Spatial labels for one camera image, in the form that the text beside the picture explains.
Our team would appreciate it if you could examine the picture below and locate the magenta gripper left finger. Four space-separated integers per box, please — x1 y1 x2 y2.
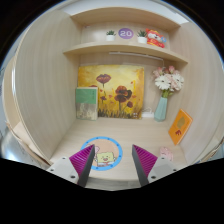
46 144 96 188

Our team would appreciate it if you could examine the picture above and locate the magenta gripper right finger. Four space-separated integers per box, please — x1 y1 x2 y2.
131 144 178 187

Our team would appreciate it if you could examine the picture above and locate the pink computer mouse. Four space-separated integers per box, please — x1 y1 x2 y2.
160 147 173 161

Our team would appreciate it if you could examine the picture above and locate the round cartoon mouse pad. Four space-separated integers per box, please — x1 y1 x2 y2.
81 136 123 171

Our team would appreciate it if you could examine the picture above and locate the white power adapter box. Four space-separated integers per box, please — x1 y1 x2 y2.
142 112 154 118

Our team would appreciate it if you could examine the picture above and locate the orange leaf book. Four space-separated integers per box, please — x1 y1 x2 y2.
168 109 193 145

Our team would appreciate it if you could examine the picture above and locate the teal ceramic vase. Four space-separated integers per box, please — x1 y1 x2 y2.
154 97 168 122

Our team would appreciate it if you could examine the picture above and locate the green cover book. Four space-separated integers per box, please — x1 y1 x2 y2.
75 87 98 120

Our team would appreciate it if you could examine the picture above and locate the yellow poppy flower painting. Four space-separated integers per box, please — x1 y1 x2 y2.
78 65 144 119

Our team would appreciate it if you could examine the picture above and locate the pink white flower bouquet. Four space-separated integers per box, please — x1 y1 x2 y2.
153 66 184 98

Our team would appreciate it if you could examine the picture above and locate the wooden shelf unit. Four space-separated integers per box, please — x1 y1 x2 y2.
2 6 224 189

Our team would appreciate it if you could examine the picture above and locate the red lucky cat figurine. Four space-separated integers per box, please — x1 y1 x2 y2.
146 29 166 48

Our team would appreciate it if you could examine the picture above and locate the right small potted plant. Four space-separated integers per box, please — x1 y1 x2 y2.
137 30 147 44

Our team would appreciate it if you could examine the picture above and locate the small potted plant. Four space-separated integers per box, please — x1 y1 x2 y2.
106 30 116 41
137 30 147 44

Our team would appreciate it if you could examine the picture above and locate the left small potted plant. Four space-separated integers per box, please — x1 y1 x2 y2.
106 30 116 41

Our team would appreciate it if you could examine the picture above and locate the purple round number sign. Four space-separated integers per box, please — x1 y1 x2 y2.
118 28 134 39

